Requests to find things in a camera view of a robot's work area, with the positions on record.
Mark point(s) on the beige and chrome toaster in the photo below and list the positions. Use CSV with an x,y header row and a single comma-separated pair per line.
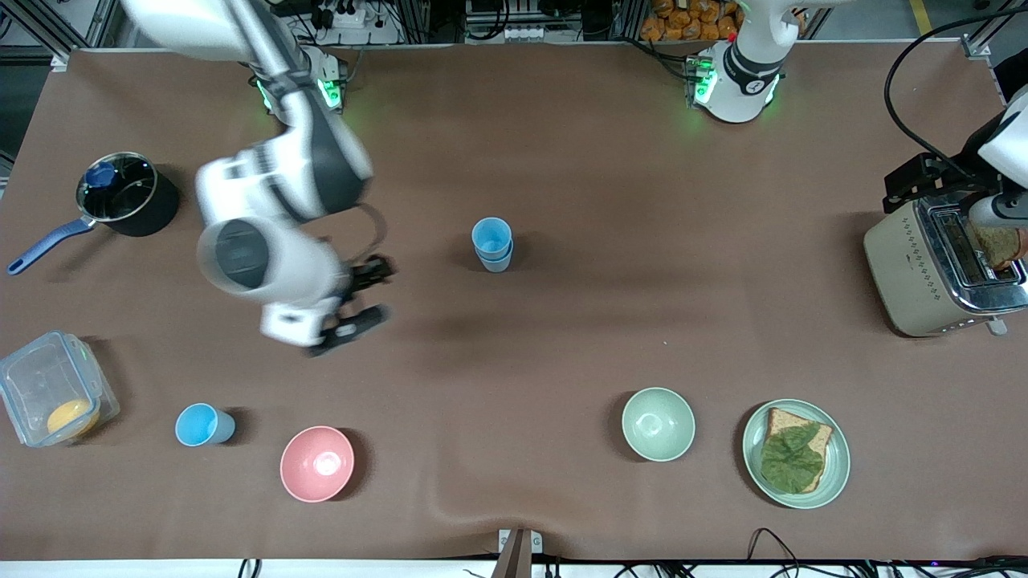
x,y
903,273

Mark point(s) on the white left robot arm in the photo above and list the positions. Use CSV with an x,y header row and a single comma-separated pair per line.
x,y
743,84

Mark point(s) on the white multi-socket strip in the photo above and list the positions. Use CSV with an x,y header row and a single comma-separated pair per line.
x,y
524,33

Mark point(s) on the brown bread slice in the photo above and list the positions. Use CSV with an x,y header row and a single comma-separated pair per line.
x,y
783,419

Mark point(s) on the clear plastic food container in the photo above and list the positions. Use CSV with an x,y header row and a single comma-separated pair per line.
x,y
44,381

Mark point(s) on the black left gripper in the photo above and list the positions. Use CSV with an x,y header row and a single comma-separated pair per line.
x,y
914,177

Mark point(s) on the pale green bowl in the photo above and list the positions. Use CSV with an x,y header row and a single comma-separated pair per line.
x,y
658,424

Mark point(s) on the metal table edge bracket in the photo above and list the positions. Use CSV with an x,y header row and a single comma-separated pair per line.
x,y
520,550

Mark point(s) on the brown toast slice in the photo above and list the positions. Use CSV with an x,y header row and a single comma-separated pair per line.
x,y
1000,245

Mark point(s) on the white power strip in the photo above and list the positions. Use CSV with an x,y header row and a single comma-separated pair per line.
x,y
349,16

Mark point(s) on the pink bowl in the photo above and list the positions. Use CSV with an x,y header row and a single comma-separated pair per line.
x,y
316,464

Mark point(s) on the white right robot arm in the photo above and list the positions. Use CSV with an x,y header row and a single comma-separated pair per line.
x,y
265,265

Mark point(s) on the pale green plate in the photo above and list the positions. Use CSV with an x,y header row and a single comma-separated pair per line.
x,y
835,470

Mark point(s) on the green lettuce leaf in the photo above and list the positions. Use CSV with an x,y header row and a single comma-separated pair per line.
x,y
791,459

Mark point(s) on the bag of orange snacks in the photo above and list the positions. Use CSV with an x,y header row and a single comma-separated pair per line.
x,y
691,20

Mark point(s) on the small dark blue object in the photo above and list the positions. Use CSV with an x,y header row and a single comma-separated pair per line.
x,y
100,174

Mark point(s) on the orange round food piece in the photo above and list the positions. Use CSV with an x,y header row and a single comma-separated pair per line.
x,y
71,417

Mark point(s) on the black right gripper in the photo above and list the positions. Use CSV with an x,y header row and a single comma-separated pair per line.
x,y
361,278

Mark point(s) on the light blue plastic cup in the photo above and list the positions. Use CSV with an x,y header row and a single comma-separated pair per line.
x,y
498,265
491,236
197,425

